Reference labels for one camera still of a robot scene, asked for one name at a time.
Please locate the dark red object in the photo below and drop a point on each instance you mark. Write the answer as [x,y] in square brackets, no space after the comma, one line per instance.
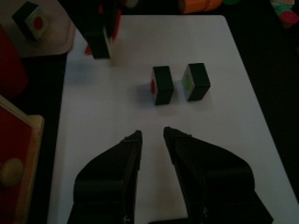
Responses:
[11,67]

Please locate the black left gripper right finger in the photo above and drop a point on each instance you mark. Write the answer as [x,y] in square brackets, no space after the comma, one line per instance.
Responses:
[218,186]

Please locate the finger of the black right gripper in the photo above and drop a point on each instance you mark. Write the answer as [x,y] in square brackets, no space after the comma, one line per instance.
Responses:
[87,13]
[110,17]

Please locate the beige plate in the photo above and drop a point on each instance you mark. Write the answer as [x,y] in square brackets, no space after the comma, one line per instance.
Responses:
[54,38]

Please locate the orange toy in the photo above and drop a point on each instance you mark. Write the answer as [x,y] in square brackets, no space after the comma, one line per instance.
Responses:
[198,5]

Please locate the green and white toy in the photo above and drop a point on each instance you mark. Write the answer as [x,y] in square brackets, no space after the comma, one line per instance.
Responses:
[282,5]

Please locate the toy sushi piece red centre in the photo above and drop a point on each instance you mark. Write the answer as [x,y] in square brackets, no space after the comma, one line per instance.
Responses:
[30,19]
[163,84]
[98,43]

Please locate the pink round toy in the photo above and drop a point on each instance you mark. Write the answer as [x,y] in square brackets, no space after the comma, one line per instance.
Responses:
[290,18]

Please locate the white cutting board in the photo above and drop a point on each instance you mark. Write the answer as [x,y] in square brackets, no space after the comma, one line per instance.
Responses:
[137,116]

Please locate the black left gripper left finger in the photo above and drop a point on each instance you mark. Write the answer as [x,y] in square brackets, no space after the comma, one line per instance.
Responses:
[105,186]

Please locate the toy sushi piece green centre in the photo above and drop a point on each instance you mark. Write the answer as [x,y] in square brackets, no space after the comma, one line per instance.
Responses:
[198,80]

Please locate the pale round toy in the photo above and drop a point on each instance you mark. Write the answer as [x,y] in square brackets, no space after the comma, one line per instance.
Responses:
[131,3]

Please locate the wooden box with red inside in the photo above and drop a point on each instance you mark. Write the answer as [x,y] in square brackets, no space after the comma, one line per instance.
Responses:
[19,137]

